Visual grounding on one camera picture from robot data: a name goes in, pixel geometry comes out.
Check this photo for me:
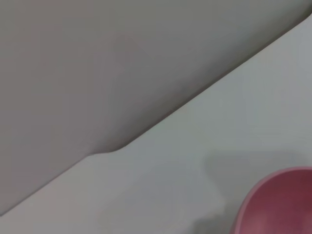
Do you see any pink bowl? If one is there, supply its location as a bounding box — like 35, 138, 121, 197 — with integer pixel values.
230, 166, 312, 234

